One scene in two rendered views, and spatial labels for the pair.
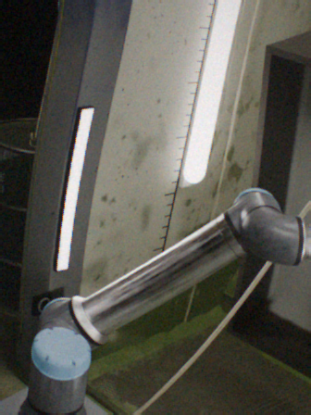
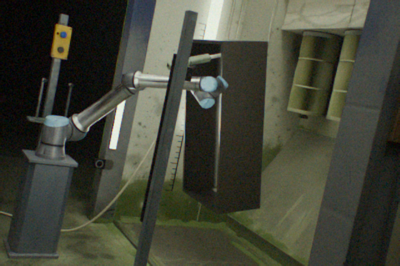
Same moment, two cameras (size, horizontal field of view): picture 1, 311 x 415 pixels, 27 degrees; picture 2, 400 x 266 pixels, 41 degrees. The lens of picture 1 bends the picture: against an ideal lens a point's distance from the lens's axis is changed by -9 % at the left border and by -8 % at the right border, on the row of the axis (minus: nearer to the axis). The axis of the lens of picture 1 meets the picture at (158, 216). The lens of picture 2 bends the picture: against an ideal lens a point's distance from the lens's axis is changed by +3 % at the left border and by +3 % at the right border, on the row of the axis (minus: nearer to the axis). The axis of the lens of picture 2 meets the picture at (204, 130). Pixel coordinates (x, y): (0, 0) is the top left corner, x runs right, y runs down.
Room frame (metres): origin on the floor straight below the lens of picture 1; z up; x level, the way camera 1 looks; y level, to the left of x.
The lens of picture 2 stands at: (-1.40, -2.24, 1.31)
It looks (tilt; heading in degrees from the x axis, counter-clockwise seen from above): 5 degrees down; 26
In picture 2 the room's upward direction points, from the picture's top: 12 degrees clockwise
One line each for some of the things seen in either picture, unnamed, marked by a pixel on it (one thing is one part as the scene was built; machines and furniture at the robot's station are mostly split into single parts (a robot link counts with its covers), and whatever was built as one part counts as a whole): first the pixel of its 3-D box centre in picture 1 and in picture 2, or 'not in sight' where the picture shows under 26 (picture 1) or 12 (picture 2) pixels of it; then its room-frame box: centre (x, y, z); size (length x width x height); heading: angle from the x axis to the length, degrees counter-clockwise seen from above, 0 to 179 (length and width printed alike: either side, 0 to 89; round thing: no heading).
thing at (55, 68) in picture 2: not in sight; (47, 114); (1.93, 0.82, 0.82); 0.06 x 0.06 x 1.64; 53
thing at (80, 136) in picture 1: (70, 191); (119, 112); (2.19, 0.32, 0.96); 0.06 x 0.02 x 0.63; 143
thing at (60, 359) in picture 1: (59, 367); (55, 129); (1.33, 0.17, 0.83); 0.17 x 0.15 x 0.18; 7
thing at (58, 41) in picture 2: not in sight; (61, 42); (1.89, 0.77, 1.42); 0.12 x 0.06 x 0.26; 143
